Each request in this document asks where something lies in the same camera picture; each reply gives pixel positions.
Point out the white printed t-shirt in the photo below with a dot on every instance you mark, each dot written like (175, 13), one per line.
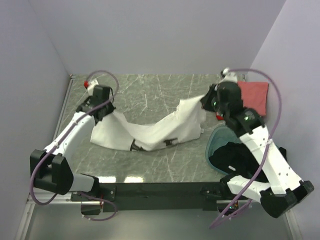
(183, 125)

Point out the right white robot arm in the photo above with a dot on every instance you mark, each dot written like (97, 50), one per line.
(275, 185)

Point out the teal plastic basket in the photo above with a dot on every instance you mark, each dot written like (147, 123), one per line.
(219, 137)

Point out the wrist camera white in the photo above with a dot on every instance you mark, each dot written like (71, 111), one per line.
(226, 75)
(90, 84)

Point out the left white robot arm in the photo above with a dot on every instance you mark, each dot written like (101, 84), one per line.
(50, 168)

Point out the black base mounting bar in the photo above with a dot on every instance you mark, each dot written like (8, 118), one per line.
(165, 195)

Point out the folded pink t-shirt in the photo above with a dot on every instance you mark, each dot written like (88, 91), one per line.
(254, 95)

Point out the folded red t-shirt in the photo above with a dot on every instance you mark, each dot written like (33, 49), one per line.
(219, 117)

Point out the black t-shirt in basket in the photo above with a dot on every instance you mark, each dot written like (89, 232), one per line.
(234, 158)

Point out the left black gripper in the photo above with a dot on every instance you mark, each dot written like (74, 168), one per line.
(110, 109)

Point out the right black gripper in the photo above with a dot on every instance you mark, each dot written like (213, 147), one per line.
(205, 100)

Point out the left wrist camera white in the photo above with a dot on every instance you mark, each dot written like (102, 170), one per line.
(90, 84)

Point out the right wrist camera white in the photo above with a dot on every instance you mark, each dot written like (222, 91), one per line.
(226, 75)

